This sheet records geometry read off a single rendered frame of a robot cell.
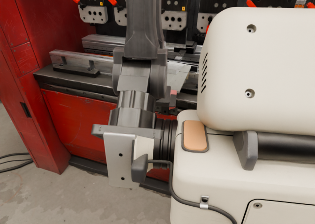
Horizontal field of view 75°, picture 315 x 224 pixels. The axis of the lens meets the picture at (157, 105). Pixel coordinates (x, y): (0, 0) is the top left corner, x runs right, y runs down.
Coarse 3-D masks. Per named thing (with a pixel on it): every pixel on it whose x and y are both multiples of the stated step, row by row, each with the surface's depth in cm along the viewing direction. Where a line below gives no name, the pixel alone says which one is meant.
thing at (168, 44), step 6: (168, 30) 98; (174, 30) 97; (186, 30) 95; (168, 36) 99; (174, 36) 98; (180, 36) 97; (186, 36) 97; (168, 42) 101; (174, 42) 100; (180, 42) 99; (186, 42) 100
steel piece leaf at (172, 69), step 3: (168, 66) 102; (171, 66) 102; (174, 66) 102; (177, 66) 102; (180, 66) 102; (168, 69) 95; (171, 69) 95; (174, 69) 99; (177, 69) 99; (168, 72) 96; (171, 72) 96; (174, 72) 95; (177, 72) 97
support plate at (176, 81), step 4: (184, 68) 101; (188, 68) 101; (180, 72) 97; (188, 72) 98; (168, 76) 94; (172, 76) 94; (176, 76) 94; (180, 76) 94; (184, 76) 94; (168, 80) 91; (172, 80) 91; (176, 80) 91; (180, 80) 91; (184, 80) 91; (168, 84) 87; (172, 84) 87; (176, 84) 87; (180, 84) 87; (172, 88) 85; (176, 88) 85; (180, 88) 85
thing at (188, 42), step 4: (188, 44) 120; (192, 44) 120; (196, 44) 126; (176, 48) 121; (180, 48) 120; (184, 48) 120; (188, 48) 119; (192, 48) 118; (180, 52) 117; (184, 52) 117; (188, 52) 120; (192, 52) 120; (176, 56) 112; (180, 56) 112; (176, 60) 109; (180, 60) 109
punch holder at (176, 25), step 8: (168, 0) 88; (176, 0) 86; (184, 0) 85; (168, 8) 89; (176, 8) 88; (168, 16) 91; (176, 16) 90; (184, 16) 89; (168, 24) 93; (176, 24) 92; (184, 24) 90
